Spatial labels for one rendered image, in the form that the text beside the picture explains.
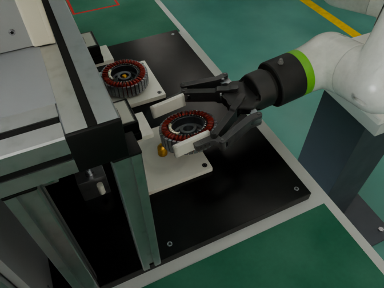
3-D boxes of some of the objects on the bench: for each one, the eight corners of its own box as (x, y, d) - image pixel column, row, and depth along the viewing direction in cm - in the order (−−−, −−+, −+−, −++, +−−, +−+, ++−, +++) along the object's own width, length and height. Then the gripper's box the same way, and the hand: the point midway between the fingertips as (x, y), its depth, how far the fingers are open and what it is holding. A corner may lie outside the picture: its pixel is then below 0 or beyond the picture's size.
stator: (203, 118, 72) (201, 102, 70) (228, 143, 63) (227, 127, 61) (154, 134, 69) (150, 119, 67) (173, 164, 60) (170, 147, 58)
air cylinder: (101, 163, 68) (95, 145, 64) (111, 191, 63) (106, 174, 59) (75, 172, 66) (68, 154, 62) (84, 202, 62) (77, 184, 58)
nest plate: (144, 63, 90) (144, 60, 89) (166, 97, 81) (166, 93, 80) (89, 79, 86) (88, 75, 85) (105, 116, 77) (104, 112, 76)
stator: (143, 66, 87) (141, 54, 84) (154, 93, 80) (152, 80, 77) (99, 75, 85) (96, 62, 82) (106, 103, 78) (103, 91, 75)
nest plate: (182, 122, 75) (181, 118, 74) (212, 171, 66) (212, 167, 66) (116, 143, 71) (116, 139, 70) (140, 199, 62) (139, 195, 61)
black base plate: (176, 36, 103) (176, 29, 101) (308, 199, 65) (311, 192, 63) (15, 76, 90) (11, 69, 88) (61, 311, 52) (56, 306, 50)
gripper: (300, 137, 62) (191, 189, 58) (238, 69, 75) (145, 107, 71) (307, 108, 56) (185, 164, 52) (238, 40, 69) (136, 80, 65)
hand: (172, 127), depth 62 cm, fingers open, 10 cm apart
